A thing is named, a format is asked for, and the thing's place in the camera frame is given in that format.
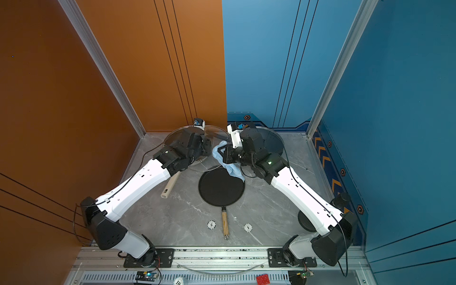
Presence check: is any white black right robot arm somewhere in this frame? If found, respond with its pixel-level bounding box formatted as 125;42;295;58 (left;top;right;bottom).
217;123;357;267

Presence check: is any glass lid on black wok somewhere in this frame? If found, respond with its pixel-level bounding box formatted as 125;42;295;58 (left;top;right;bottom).
243;125;285;160

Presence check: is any glass lid with black knob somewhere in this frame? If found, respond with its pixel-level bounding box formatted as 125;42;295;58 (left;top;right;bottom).
164;125;230;173

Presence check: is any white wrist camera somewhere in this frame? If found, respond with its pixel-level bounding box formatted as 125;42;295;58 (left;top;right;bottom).
227;122;247;148
193;118;205;130

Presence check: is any green circuit board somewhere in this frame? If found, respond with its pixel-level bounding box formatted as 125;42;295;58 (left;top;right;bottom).
135;271;160;285

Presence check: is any white round marker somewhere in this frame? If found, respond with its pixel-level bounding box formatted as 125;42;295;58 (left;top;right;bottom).
207;220;216;230
243;223;252;232

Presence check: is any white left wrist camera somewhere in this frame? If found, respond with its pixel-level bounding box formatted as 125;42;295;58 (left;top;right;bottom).
193;118;205;130

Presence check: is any white round marker left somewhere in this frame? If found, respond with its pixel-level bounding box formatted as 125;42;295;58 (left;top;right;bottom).
207;220;216;230

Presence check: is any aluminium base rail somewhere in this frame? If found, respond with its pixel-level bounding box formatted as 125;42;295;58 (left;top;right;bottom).
70;246;371;273

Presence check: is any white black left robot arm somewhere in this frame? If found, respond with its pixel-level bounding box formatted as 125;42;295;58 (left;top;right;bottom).
80;126;211;267

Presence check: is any red block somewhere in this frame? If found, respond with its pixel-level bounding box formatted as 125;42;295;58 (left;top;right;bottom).
256;274;271;285

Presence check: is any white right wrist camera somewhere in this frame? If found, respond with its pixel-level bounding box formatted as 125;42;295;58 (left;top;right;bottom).
227;122;247;148

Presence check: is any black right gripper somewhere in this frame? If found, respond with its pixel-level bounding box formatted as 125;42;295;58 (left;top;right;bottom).
217;143;258;167

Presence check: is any aluminium corner post left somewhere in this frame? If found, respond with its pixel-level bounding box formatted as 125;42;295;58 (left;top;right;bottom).
58;0;146;138

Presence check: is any aluminium corner post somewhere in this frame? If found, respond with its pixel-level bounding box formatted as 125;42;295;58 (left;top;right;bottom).
58;0;146;138
306;0;378;139

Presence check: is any black pan with wooden handle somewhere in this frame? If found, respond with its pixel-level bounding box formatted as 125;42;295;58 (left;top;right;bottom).
198;168;245;240

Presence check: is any light blue cloth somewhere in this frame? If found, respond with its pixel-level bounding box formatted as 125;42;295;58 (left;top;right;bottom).
212;141;245;182

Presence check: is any brown pan with cream handle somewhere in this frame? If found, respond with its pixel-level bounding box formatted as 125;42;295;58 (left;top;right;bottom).
161;172;181;199

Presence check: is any white round marker right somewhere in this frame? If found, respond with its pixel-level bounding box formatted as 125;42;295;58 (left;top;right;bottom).
243;223;252;232

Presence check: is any aluminium corner post right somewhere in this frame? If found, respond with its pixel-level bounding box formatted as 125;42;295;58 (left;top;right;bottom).
306;0;378;139

